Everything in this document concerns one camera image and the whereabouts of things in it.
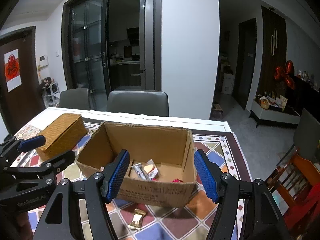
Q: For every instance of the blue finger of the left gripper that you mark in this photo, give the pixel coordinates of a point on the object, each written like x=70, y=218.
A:
x=58, y=163
x=31, y=144

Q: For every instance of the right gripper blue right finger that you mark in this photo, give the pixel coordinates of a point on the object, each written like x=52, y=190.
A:
x=209, y=174

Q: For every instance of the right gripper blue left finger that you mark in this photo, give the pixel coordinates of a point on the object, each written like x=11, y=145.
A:
x=114, y=174

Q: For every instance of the grey silver snack stick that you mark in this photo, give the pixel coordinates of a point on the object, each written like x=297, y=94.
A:
x=139, y=170

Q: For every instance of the pink snack bag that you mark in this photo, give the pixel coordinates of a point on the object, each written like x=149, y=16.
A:
x=177, y=181

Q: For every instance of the clear packet yellow pastry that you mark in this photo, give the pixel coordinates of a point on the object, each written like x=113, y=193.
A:
x=151, y=170

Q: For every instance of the gold snack wrapper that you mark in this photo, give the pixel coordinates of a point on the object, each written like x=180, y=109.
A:
x=137, y=220

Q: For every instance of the person's left hand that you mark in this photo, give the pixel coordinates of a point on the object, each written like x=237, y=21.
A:
x=24, y=227

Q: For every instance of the patterned floral placemat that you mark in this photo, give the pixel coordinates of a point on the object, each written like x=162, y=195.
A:
x=27, y=132

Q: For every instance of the woven wicker basket box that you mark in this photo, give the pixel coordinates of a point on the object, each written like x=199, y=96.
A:
x=61, y=135

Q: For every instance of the dark wooden door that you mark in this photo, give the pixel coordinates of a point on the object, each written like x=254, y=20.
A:
x=25, y=102

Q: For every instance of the brown cardboard box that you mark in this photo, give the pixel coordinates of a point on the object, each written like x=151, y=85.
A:
x=171, y=148

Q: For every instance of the white shoe rack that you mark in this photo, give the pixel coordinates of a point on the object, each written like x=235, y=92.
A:
x=50, y=92

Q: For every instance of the grey dining chair left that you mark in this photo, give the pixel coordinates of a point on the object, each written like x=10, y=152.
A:
x=75, y=99

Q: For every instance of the grey dining chair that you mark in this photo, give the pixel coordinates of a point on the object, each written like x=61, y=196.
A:
x=147, y=102
x=75, y=99

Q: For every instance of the teal cloth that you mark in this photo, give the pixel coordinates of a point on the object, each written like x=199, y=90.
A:
x=277, y=199

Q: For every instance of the grey dining chair centre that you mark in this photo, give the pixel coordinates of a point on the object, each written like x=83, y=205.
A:
x=147, y=102

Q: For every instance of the red fu door poster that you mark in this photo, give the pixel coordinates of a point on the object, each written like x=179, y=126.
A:
x=12, y=69

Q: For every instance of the white intercom panel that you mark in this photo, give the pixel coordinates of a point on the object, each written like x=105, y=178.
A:
x=43, y=61

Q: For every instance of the orange wooden chair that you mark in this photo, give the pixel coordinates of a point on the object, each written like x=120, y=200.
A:
x=297, y=182

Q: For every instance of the white box on floor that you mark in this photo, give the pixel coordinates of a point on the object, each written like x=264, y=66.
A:
x=227, y=85

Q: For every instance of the white low cabinet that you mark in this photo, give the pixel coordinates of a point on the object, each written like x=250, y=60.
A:
x=266, y=117

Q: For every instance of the glass sliding door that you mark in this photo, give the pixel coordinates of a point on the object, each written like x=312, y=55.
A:
x=84, y=44

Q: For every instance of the red heart balloons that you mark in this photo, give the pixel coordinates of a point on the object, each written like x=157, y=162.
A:
x=286, y=73

